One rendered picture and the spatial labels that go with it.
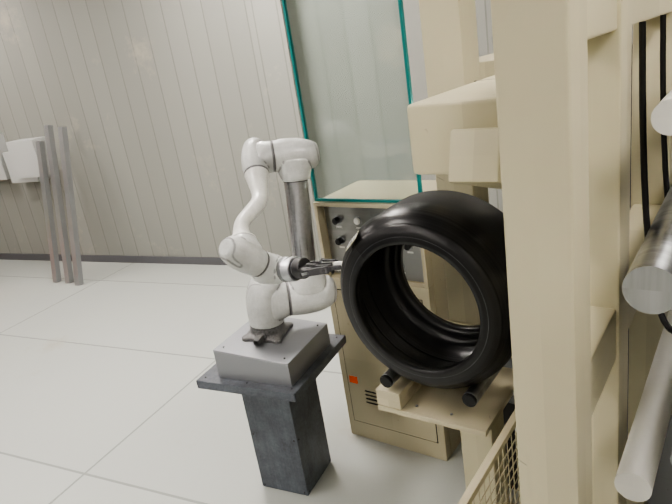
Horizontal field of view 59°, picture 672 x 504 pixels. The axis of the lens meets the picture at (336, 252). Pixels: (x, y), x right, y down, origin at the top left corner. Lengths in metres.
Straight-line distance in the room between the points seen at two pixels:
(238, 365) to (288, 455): 0.52
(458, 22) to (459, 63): 0.11
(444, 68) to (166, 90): 4.39
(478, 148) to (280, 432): 1.95
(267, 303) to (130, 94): 4.13
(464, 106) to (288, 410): 1.79
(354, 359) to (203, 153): 3.44
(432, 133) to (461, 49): 0.66
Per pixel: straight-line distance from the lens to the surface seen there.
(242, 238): 2.03
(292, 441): 2.78
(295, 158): 2.46
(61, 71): 6.96
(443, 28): 1.90
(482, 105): 1.20
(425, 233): 1.61
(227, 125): 5.67
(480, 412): 1.93
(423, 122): 1.25
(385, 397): 1.96
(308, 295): 2.54
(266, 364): 2.48
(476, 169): 1.10
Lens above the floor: 1.92
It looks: 19 degrees down
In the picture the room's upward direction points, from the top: 9 degrees counter-clockwise
